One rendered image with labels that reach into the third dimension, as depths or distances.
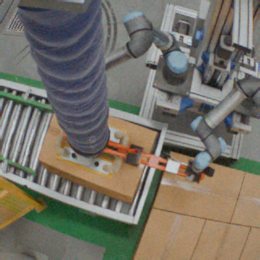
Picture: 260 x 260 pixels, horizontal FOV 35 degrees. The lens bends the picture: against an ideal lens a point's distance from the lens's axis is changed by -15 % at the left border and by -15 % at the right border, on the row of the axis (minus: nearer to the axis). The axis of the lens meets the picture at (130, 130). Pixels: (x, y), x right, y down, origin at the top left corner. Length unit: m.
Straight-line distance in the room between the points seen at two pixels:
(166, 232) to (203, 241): 0.29
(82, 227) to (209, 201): 1.07
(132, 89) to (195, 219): 1.30
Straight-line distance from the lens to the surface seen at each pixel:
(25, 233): 3.64
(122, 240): 3.54
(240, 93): 2.17
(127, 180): 2.62
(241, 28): 1.81
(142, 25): 2.17
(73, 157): 2.61
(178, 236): 3.02
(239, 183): 3.13
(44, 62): 1.26
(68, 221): 3.57
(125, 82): 3.78
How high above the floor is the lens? 3.54
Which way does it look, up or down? 75 degrees down
